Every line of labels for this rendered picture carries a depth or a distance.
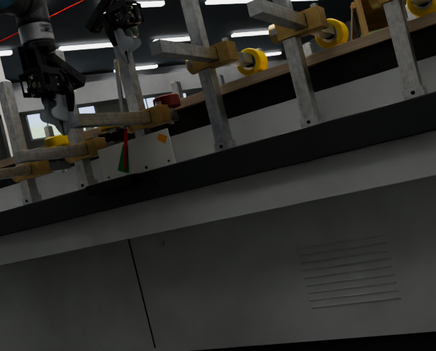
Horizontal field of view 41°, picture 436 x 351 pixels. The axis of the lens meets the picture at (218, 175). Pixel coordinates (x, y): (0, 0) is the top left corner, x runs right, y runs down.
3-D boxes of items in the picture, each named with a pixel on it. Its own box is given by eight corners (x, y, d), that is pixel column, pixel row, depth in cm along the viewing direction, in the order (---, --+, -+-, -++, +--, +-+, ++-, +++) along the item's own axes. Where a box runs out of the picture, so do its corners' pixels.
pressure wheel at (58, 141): (75, 164, 199) (67, 131, 199) (51, 169, 197) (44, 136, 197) (74, 166, 207) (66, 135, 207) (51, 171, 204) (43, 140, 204)
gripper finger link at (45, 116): (40, 139, 132) (31, 99, 132) (59, 138, 137) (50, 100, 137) (50, 136, 131) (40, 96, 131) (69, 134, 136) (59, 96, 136)
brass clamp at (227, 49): (230, 58, 148) (225, 39, 148) (186, 74, 155) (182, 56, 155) (240, 60, 153) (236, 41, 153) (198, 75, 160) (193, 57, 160)
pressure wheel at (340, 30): (328, 12, 156) (308, 35, 160) (349, 30, 154) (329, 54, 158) (334, 14, 162) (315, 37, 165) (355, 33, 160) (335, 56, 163)
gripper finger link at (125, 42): (134, 57, 153) (125, 23, 153) (117, 64, 156) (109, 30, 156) (141, 58, 155) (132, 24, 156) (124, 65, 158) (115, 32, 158)
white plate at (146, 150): (175, 163, 160) (166, 128, 160) (104, 182, 173) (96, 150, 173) (176, 163, 161) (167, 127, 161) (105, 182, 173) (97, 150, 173)
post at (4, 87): (37, 221, 190) (2, 78, 190) (29, 223, 191) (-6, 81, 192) (44, 219, 193) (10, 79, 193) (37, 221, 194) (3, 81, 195)
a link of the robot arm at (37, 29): (35, 34, 139) (60, 23, 135) (40, 53, 139) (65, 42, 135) (10, 30, 132) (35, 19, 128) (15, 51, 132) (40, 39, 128)
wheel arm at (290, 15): (264, 12, 115) (260, -6, 116) (248, 18, 117) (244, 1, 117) (339, 36, 159) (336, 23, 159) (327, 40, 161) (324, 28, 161)
